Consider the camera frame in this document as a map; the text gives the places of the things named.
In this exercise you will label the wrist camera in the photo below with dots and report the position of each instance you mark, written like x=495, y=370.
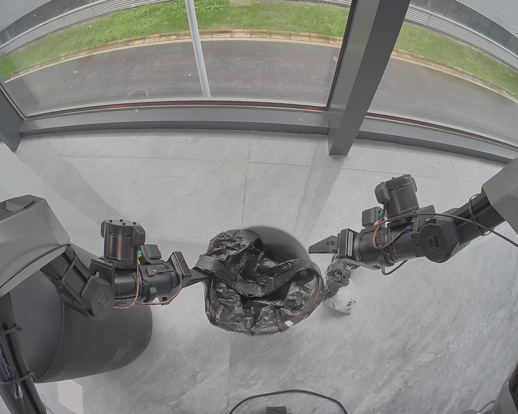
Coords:
x=371, y=218
x=150, y=256

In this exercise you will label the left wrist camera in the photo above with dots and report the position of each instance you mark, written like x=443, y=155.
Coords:
x=150, y=256

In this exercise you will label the black plastic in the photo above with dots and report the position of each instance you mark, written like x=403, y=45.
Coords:
x=339, y=276

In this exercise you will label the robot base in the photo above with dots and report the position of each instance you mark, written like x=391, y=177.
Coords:
x=278, y=410

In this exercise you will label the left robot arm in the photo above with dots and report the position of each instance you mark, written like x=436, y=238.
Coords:
x=21, y=239

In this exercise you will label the grey trash bin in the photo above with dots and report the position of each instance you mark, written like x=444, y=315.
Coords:
x=280, y=239

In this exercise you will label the window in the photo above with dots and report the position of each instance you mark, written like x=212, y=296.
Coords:
x=358, y=80

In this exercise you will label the white printed paper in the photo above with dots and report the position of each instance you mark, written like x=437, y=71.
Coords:
x=343, y=304

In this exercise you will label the black plastic bag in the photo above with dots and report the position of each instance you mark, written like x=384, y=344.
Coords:
x=259, y=274

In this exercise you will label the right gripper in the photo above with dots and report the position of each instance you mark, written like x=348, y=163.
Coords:
x=393, y=250

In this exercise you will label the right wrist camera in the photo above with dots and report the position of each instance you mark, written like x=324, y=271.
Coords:
x=371, y=218

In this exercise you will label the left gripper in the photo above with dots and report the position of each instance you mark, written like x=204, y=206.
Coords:
x=155, y=285

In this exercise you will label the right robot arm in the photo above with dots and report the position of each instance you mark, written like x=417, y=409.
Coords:
x=509, y=188

